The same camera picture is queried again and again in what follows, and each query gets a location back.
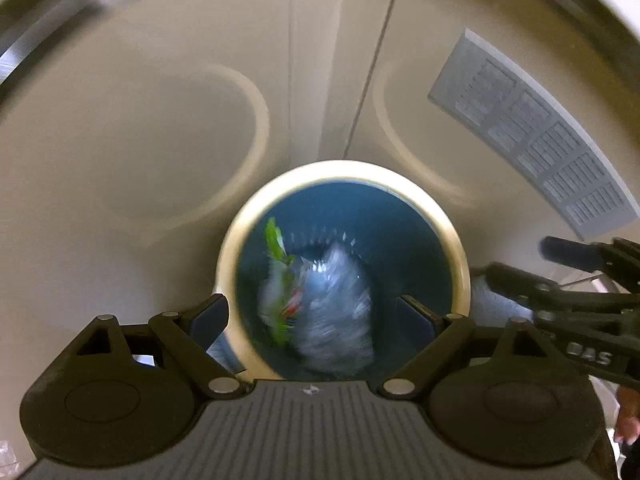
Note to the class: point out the blue trash bin cream rim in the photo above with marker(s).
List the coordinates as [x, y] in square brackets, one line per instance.
[400, 220]

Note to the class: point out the clear plastic bag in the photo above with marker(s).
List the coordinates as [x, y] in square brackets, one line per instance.
[335, 310]

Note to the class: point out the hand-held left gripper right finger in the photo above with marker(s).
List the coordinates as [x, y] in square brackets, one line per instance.
[417, 322]

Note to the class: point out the grey vent grille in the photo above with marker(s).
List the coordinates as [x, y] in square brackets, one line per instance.
[525, 120]

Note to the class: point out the beige vented cabinet door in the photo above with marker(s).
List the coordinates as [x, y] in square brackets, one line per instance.
[450, 35]

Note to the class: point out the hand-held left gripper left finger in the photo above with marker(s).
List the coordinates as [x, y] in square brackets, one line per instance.
[210, 322]

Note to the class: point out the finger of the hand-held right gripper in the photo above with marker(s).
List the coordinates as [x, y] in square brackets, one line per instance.
[570, 252]
[530, 290]

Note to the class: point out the green snack wrapper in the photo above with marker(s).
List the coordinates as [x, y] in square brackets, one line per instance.
[274, 240]

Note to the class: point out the person's right hand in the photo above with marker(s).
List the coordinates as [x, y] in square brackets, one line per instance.
[629, 415]

